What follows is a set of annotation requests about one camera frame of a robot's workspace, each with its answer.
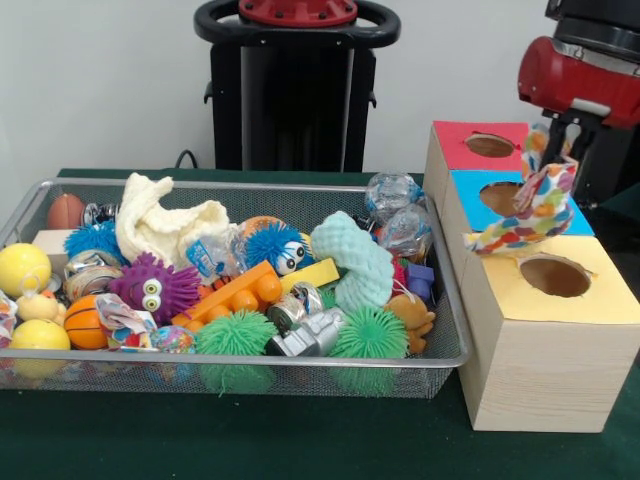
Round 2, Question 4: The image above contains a green spiky ball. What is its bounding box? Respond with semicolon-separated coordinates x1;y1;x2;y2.
193;310;278;394
330;305;411;396

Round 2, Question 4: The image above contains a wire mesh bin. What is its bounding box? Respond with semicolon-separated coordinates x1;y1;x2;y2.
0;178;473;399

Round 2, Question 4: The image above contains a purple furry monster toy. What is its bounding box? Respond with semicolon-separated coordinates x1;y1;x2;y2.
108;252;201;319

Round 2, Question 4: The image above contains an orange plastic toy block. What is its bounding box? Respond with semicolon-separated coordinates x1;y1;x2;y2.
172;260;284;329

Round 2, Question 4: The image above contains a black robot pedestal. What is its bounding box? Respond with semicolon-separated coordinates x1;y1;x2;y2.
194;0;401;173

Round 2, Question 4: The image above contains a colourful polka dot cloth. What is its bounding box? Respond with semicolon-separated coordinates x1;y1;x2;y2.
465;122;581;256

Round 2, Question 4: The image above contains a dark green table cloth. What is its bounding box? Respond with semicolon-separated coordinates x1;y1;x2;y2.
0;168;640;480

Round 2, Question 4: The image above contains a mint green foam cloth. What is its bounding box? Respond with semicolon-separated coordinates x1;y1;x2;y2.
310;211;396;312

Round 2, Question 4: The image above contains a blue spiky ball with eyes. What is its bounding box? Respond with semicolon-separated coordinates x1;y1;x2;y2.
243;222;316;276

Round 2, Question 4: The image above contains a cream knitted cloth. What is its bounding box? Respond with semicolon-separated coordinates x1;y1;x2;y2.
116;173;234;269

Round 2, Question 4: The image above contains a yellow ball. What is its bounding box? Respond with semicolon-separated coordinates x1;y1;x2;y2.
8;319;71;379

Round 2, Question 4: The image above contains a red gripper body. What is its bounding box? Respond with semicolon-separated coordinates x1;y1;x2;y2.
518;37;640;129

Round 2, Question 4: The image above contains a black monitor panel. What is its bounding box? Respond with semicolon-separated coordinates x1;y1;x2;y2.
585;125;640;206

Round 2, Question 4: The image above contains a wooden box with three holes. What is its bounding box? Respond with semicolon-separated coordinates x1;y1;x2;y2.
424;121;640;433

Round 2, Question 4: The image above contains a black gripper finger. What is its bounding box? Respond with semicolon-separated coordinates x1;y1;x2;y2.
572;118;599;163
547;114;567;153

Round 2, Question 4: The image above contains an orange toy basketball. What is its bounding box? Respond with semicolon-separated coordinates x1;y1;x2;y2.
64;294;109;350

